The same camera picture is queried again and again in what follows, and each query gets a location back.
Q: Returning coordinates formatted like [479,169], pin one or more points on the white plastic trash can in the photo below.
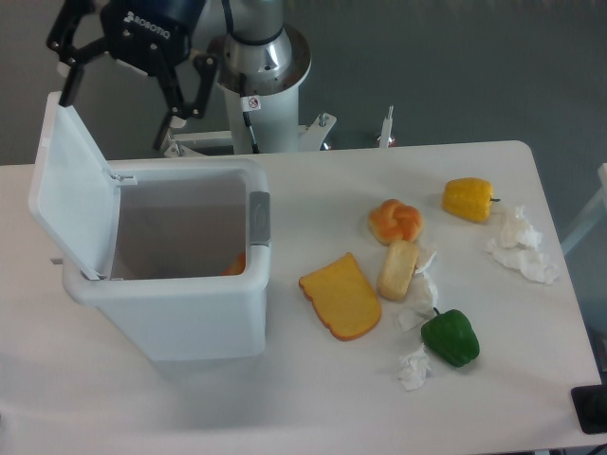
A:
[180,227]

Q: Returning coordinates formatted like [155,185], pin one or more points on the crumpled tissue beside bun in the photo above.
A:
[422,295]

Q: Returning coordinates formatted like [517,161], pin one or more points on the large crumpled white tissue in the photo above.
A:
[518,248]

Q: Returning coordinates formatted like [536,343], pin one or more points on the small crumpled white tissue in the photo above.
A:
[413,369]

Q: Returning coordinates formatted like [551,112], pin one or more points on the yellow bell pepper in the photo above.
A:
[469,198]

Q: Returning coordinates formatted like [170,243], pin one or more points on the round knotted bread roll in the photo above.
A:
[393,220]

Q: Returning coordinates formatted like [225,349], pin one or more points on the black device at table edge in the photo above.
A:
[590,406]

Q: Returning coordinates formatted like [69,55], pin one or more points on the white metal robot base frame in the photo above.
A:
[312,137]

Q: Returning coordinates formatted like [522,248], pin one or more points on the orange item inside trash can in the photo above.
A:
[237,267]

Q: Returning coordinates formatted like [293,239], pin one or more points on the pale oblong bread bun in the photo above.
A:
[397,270]

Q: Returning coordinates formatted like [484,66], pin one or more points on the green bell pepper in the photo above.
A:
[450,336]

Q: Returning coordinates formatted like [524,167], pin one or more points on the white furniture edge at right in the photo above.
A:
[592,212]

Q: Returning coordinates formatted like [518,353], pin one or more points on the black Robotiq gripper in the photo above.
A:
[152,36]

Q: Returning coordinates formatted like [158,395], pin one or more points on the yellow toast bread slice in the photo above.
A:
[342,298]

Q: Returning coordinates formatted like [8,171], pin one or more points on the white trash can lid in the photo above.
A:
[75,195]

